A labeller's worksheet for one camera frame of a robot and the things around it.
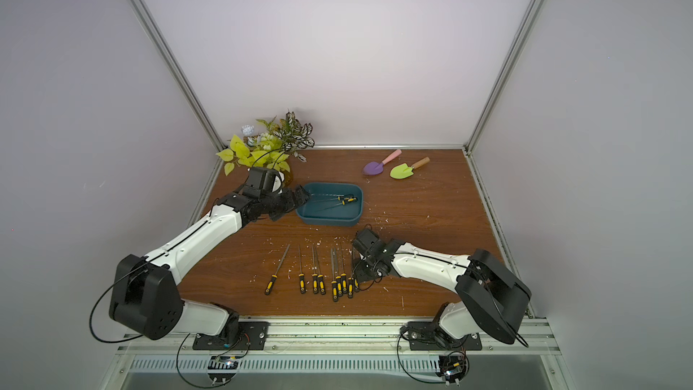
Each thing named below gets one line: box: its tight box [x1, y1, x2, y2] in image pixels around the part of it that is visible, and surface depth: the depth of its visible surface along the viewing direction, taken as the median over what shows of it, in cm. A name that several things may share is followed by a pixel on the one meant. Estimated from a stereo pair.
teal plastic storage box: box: [295, 182, 364, 227], surface depth 103 cm
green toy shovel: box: [389, 156, 431, 180], surface depth 116 cm
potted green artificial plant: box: [215, 111, 315, 188], surface depth 93 cm
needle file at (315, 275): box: [312, 244, 319, 295], surface depth 83 cm
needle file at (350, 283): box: [347, 251, 354, 299], surface depth 82 cm
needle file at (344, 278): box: [340, 249, 348, 295], surface depth 83 cm
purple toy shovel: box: [361, 148, 403, 177], surface depth 116 cm
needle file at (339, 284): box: [335, 249, 343, 298], surface depth 83 cm
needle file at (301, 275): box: [297, 244, 306, 295], surface depth 84 cm
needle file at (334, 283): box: [330, 249, 339, 303], surface depth 82 cm
